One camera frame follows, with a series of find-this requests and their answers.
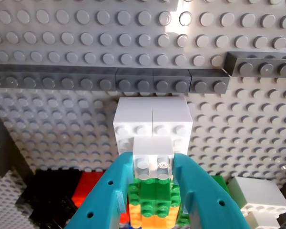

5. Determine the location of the short dark grey brick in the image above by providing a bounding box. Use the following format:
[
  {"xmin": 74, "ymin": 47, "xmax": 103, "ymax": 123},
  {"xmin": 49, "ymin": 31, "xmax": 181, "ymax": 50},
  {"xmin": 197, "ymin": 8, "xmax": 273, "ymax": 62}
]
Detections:
[
  {"xmin": 152, "ymin": 68, "xmax": 194, "ymax": 94},
  {"xmin": 114, "ymin": 67, "xmax": 155, "ymax": 94},
  {"xmin": 189, "ymin": 69, "xmax": 231, "ymax": 94}
]

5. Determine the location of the orange lego cube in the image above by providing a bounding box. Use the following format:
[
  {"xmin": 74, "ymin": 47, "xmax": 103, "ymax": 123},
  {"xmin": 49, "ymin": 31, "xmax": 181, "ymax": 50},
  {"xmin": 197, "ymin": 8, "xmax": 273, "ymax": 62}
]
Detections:
[{"xmin": 128, "ymin": 202, "xmax": 181, "ymax": 229}]

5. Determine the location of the white lego cube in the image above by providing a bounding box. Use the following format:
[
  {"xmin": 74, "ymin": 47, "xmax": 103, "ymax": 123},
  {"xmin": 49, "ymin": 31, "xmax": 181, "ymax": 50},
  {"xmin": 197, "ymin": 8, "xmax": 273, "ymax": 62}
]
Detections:
[
  {"xmin": 112, "ymin": 95, "xmax": 194, "ymax": 180},
  {"xmin": 225, "ymin": 176, "xmax": 286, "ymax": 229}
]

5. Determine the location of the black lego cube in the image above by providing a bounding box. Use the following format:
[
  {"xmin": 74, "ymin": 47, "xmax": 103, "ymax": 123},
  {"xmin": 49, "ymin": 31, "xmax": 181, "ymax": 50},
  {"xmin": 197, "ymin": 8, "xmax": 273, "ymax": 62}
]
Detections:
[{"xmin": 15, "ymin": 169, "xmax": 83, "ymax": 229}]

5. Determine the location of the grey lego baseplate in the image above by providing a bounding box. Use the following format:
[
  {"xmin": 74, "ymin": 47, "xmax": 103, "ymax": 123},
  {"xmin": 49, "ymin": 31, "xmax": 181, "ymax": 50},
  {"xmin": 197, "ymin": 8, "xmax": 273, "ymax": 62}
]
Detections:
[{"xmin": 0, "ymin": 0, "xmax": 286, "ymax": 229}]

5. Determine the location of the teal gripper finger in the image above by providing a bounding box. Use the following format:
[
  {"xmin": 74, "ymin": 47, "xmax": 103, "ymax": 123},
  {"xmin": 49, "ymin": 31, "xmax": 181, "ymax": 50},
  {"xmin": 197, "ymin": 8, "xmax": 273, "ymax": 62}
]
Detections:
[
  {"xmin": 65, "ymin": 151, "xmax": 135, "ymax": 229},
  {"xmin": 173, "ymin": 153, "xmax": 251, "ymax": 229}
]

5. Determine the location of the red lego cube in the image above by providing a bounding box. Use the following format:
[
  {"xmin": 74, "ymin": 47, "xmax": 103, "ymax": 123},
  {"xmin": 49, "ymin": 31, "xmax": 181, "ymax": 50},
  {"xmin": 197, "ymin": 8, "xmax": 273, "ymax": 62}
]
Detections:
[{"xmin": 71, "ymin": 171, "xmax": 132, "ymax": 226}]

